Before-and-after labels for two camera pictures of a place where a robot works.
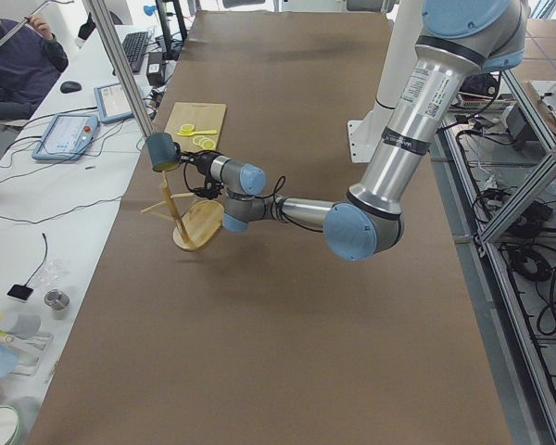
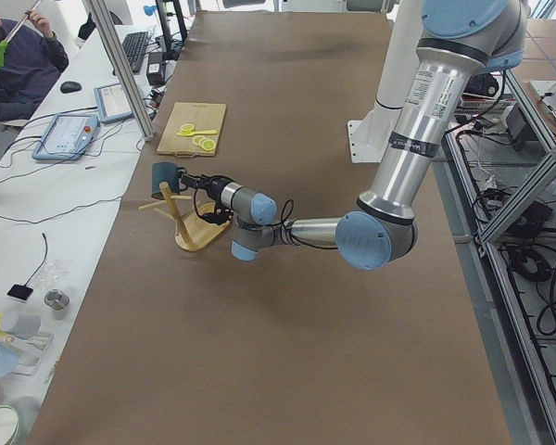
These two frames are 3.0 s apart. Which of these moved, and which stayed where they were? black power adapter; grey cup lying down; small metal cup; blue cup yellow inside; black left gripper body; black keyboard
Moved: black left gripper body; blue cup yellow inside
Stayed: black power adapter; grey cup lying down; small metal cup; black keyboard
